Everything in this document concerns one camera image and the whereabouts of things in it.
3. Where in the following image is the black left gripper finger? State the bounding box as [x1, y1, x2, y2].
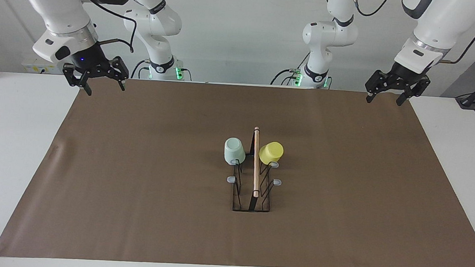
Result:
[365, 69, 392, 104]
[396, 75, 431, 108]

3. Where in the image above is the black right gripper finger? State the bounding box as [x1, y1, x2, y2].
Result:
[61, 62, 95, 96]
[107, 56, 130, 92]

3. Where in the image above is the yellow plastic cup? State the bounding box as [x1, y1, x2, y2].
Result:
[258, 141, 285, 167]

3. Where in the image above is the light green plastic cup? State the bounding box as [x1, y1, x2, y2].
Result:
[223, 137, 247, 166]

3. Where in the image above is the brown paper mat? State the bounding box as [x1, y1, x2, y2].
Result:
[0, 70, 475, 267]

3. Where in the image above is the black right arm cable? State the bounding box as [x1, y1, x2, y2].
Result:
[70, 0, 139, 54]

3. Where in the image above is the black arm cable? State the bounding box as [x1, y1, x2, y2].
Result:
[349, 0, 475, 66]
[70, 0, 139, 54]

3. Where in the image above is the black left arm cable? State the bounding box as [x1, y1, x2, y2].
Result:
[349, 0, 475, 66]

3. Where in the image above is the white wall socket box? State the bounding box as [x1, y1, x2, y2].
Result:
[21, 56, 67, 75]

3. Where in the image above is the black base cable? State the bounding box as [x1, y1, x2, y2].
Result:
[130, 59, 193, 82]
[270, 49, 311, 88]

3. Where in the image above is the black wire cup rack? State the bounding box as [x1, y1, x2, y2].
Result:
[226, 125, 285, 214]

